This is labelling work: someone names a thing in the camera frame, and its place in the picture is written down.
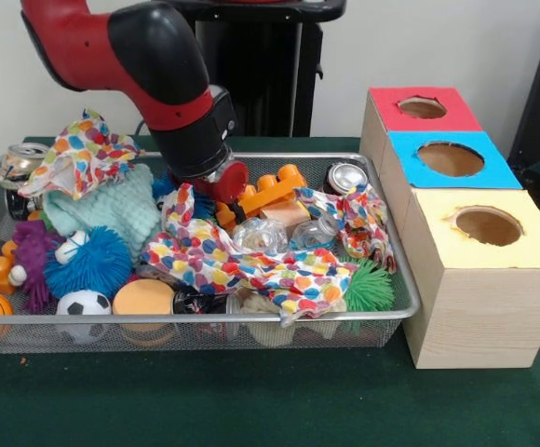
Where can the small soccer ball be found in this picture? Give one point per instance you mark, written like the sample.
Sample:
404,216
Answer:
84,302

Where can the blue spiky ball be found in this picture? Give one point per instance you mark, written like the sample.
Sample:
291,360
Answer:
93,270

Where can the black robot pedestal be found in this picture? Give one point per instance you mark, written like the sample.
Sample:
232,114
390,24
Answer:
270,70

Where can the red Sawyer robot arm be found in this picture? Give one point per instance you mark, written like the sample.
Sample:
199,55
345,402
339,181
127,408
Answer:
158,70

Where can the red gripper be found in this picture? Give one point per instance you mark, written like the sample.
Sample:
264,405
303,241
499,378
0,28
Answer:
233,181

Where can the shallow metal mesh bin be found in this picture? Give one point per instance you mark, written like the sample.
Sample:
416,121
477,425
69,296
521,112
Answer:
65,319

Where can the orange foam cylinder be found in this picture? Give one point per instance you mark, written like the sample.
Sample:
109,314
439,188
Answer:
142,298

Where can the mint green knitted cloth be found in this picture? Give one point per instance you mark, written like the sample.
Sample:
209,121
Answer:
112,209

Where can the wooden box with three holes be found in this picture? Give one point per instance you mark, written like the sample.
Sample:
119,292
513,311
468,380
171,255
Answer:
484,316

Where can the green spiky ball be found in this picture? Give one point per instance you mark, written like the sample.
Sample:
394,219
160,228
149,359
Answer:
368,288

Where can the purple spiky toy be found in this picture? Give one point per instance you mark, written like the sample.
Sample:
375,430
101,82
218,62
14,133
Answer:
30,256

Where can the colourful dotted cloth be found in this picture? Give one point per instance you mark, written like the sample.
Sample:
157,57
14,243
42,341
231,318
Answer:
84,149
260,274

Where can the orange plastic building brick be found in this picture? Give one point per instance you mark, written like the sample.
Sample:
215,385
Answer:
274,188

